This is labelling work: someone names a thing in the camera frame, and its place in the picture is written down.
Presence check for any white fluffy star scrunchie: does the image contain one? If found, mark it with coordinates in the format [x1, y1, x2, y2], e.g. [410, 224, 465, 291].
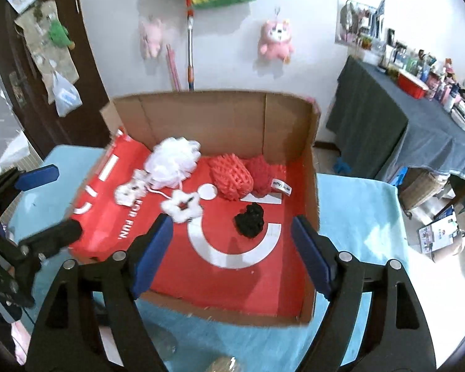
[160, 190, 203, 224]

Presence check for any black fluffy scrunchie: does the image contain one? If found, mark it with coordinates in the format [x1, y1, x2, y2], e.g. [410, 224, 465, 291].
[234, 202, 264, 238]

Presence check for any brown wooden door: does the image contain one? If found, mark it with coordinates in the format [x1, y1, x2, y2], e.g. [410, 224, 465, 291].
[0, 0, 110, 157]

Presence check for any large jar of tea leaves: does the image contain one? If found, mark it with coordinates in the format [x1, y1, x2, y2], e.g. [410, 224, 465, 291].
[145, 322, 178, 361]

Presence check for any white plastic bag on door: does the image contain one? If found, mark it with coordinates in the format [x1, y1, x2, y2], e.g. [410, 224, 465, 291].
[53, 71, 82, 117]

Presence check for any beige hanging door organizer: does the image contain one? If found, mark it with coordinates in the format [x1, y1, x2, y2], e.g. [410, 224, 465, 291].
[14, 0, 79, 104]

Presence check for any woven basket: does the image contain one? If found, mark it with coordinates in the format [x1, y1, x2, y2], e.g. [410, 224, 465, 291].
[398, 168, 449, 211]

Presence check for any small jar of gold beads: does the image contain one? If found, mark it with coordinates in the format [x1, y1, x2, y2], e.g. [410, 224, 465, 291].
[206, 356, 242, 372]

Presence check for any white mesh bath pouf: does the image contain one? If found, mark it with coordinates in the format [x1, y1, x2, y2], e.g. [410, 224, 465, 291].
[144, 137, 202, 190]

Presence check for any green plush dinosaur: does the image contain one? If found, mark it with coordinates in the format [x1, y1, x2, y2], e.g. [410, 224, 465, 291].
[47, 19, 75, 50]

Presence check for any red knitted item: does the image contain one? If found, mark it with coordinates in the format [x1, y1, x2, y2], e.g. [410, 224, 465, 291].
[243, 155, 286, 197]

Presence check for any grey tablecloth side table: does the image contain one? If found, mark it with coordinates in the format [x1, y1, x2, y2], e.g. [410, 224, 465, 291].
[326, 57, 465, 182]

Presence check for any red cardboard box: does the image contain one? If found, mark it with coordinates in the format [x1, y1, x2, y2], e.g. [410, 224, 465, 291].
[69, 91, 320, 326]

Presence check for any red bowl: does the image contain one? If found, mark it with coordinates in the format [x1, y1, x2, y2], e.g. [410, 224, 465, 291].
[397, 69, 429, 99]

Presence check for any pink plush rabbit on wall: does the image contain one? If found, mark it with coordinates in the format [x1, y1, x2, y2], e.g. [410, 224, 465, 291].
[138, 18, 164, 60]

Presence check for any mop handle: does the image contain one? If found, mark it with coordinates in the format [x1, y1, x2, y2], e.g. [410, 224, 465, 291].
[185, 0, 195, 91]

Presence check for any wall mirror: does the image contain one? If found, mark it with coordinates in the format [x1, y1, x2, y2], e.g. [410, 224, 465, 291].
[334, 0, 386, 50]

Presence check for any pink plush fox on wall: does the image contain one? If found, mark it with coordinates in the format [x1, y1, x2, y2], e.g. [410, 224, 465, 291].
[258, 7, 294, 64]

